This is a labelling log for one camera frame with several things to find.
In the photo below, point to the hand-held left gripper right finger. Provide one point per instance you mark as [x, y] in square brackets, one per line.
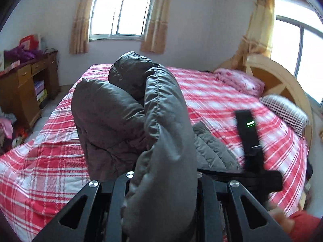
[205, 182]

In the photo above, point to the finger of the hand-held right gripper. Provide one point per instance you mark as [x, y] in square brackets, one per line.
[227, 174]

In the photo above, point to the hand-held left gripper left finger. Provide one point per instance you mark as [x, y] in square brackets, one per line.
[123, 182]

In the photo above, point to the grey puffer jacket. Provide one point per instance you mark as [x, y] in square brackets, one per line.
[113, 111]

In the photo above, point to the person's right forearm red sleeve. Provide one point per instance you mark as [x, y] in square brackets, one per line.
[306, 228]

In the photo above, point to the pink clothes pile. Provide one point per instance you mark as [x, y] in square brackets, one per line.
[7, 131]

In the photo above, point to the person's right hand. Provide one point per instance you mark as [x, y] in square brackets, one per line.
[281, 218]

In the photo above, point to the striped pillow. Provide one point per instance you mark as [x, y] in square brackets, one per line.
[285, 113]

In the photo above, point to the pink folded quilt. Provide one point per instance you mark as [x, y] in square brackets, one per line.
[239, 80]

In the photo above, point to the wooden arched headboard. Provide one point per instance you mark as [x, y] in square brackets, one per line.
[282, 80]

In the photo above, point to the bed with red plaid sheet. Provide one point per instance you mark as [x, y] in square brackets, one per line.
[45, 161]

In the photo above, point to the large sliding window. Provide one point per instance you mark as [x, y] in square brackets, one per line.
[302, 50]

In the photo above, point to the yellow patterned curtain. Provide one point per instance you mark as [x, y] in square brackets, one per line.
[157, 22]
[260, 25]
[80, 25]

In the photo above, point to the stacked boxes in desk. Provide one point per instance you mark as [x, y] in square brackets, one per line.
[40, 90]

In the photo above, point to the brown wooden desk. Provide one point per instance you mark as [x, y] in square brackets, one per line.
[22, 93]

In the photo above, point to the flat pink box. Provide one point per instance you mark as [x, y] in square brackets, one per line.
[12, 65]

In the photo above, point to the purple cloth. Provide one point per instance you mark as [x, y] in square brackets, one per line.
[22, 54]

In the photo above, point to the red bag on desk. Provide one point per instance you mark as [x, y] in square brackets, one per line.
[29, 42]

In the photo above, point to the small sliding window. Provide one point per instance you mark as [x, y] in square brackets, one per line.
[121, 12]

